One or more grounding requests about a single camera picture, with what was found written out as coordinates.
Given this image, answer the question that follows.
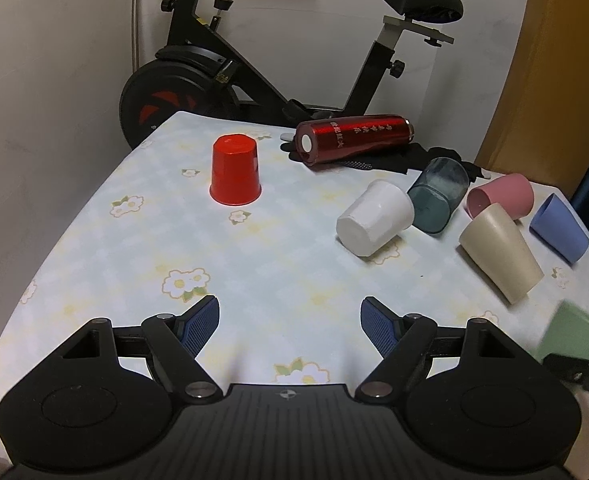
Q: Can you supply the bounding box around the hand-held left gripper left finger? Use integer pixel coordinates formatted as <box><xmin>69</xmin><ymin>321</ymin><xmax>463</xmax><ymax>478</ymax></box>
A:
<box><xmin>39</xmin><ymin>295</ymin><xmax>224</xmax><ymax>405</ymax></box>

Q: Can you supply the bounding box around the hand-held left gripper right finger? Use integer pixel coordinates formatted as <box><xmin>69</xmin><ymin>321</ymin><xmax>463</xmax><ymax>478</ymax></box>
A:
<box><xmin>355</xmin><ymin>296</ymin><xmax>540</xmax><ymax>405</ymax></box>

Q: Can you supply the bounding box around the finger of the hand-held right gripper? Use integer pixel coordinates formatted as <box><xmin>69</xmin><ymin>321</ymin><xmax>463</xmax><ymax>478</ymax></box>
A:
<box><xmin>541</xmin><ymin>353</ymin><xmax>589</xmax><ymax>408</ymax></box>

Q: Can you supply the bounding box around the green plastic cup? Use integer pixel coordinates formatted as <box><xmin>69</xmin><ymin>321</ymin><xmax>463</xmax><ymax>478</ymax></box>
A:
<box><xmin>537</xmin><ymin>300</ymin><xmax>589</xmax><ymax>363</ymax></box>

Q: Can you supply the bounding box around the white plastic cup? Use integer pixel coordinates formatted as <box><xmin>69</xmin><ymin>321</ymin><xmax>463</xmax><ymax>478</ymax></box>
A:
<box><xmin>336</xmin><ymin>179</ymin><xmax>415</xmax><ymax>258</ymax></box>

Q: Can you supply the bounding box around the beige plastic cup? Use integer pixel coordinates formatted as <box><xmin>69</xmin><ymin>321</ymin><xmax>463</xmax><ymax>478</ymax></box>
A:
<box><xmin>458</xmin><ymin>203</ymin><xmax>545</xmax><ymax>305</ymax></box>

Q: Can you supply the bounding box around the dark teal translucent cup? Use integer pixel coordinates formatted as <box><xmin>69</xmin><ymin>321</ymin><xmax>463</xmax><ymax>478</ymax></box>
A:
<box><xmin>407</xmin><ymin>157</ymin><xmax>470</xmax><ymax>235</ymax></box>

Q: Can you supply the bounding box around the blue plastic cup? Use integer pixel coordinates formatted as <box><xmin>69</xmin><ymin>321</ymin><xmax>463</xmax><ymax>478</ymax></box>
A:
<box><xmin>529</xmin><ymin>193</ymin><xmax>589</xmax><ymax>265</ymax></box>

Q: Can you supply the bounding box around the red plastic cup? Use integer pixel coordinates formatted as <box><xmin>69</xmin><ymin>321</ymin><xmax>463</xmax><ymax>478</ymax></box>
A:
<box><xmin>209</xmin><ymin>133</ymin><xmax>262</xmax><ymax>206</ymax></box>

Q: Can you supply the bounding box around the pink plastic cup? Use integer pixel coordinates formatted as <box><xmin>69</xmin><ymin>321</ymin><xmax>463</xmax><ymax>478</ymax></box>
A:
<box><xmin>467</xmin><ymin>173</ymin><xmax>534</xmax><ymax>221</ymax></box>

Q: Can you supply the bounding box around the floral tablecloth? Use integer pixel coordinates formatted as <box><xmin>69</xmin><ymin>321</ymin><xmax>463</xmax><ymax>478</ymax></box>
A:
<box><xmin>0</xmin><ymin>110</ymin><xmax>589</xmax><ymax>461</ymax></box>

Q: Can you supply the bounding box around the black glove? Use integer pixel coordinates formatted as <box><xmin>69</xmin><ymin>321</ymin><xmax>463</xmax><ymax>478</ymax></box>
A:
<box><xmin>280</xmin><ymin>141</ymin><xmax>492</xmax><ymax>181</ymax></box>

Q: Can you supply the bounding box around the red metal thermos bottle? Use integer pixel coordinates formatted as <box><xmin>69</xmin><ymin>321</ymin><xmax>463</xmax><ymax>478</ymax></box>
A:
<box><xmin>294</xmin><ymin>114</ymin><xmax>415</xmax><ymax>166</ymax></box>

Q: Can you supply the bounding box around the black exercise bike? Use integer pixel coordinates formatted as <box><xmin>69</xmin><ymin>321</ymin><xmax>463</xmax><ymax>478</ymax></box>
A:
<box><xmin>119</xmin><ymin>0</ymin><xmax>465</xmax><ymax>149</ymax></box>

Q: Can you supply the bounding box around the wooden door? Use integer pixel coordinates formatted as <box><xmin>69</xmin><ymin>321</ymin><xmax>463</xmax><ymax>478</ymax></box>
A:
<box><xmin>474</xmin><ymin>0</ymin><xmax>589</xmax><ymax>196</ymax></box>

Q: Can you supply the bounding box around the metal pipe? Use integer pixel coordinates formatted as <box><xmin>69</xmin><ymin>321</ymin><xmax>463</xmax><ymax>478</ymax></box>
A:
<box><xmin>130</xmin><ymin>0</ymin><xmax>141</xmax><ymax>72</ymax></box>

